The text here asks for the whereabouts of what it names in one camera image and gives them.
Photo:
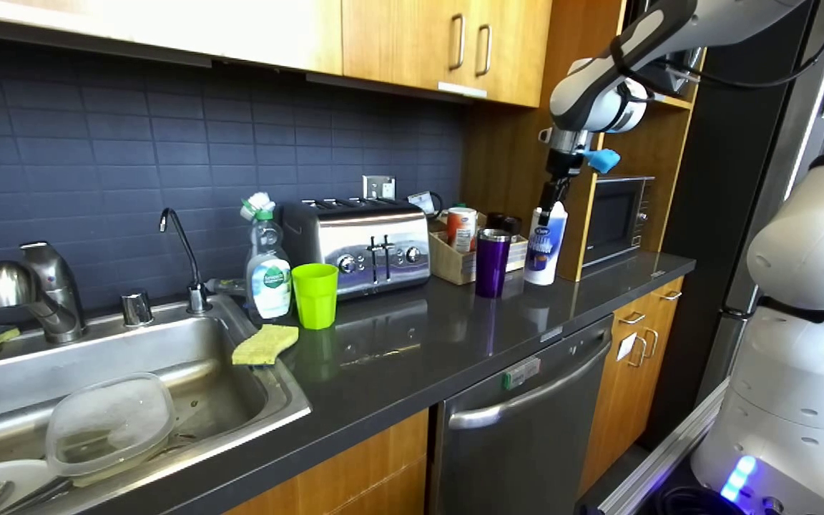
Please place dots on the stainless steel sink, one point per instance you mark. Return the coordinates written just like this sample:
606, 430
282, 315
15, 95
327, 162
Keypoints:
192, 401

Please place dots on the stainless steel dishwasher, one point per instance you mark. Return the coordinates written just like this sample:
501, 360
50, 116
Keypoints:
515, 438

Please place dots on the wooden upper cabinets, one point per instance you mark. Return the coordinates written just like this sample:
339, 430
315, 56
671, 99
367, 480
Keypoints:
242, 33

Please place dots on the red and white packet container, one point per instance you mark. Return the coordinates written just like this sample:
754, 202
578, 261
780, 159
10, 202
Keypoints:
455, 231

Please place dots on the clear dish soap bottle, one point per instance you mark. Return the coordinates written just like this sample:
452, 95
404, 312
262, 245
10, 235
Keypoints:
268, 275

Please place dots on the clear plastic food container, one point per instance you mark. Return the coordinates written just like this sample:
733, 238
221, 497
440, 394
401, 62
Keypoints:
112, 424

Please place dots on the condiment packet box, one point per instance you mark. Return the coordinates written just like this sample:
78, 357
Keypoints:
455, 267

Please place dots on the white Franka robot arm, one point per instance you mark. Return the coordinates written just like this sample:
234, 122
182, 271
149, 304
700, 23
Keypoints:
802, 288

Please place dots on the wall power outlet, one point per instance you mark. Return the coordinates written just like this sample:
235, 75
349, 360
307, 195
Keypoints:
378, 186

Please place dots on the silver toaster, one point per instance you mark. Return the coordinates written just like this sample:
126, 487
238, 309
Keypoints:
365, 251

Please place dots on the wooden lower cabinet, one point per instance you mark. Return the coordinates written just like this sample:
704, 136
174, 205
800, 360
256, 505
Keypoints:
631, 401

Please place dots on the white plate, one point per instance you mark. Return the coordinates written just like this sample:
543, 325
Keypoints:
13, 477

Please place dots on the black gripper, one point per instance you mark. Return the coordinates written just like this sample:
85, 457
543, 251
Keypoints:
565, 159

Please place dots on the yellow green sponge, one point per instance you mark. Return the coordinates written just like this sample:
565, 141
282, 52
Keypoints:
265, 344

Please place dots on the blue and white wipes container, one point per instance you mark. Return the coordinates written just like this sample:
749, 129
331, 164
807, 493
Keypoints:
545, 252

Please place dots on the slim gooseneck faucet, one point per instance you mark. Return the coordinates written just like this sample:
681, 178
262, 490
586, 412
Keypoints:
188, 258

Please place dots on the purple cup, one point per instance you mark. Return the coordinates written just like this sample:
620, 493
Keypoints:
494, 265

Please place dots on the white dishwasher label sticker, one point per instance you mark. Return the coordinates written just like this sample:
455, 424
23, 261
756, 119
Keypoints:
521, 374

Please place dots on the wooden under-sink cabinet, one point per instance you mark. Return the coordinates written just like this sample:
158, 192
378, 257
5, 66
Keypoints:
355, 477

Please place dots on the black microwave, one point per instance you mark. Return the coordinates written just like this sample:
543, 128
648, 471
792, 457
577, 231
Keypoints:
616, 221

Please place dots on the chrome soap dispenser knob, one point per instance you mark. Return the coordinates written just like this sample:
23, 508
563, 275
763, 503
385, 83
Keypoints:
136, 307

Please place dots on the large chrome faucet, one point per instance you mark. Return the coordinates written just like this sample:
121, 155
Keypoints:
45, 288

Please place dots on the green plastic cup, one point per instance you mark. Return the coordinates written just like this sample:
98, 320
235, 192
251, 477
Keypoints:
315, 298

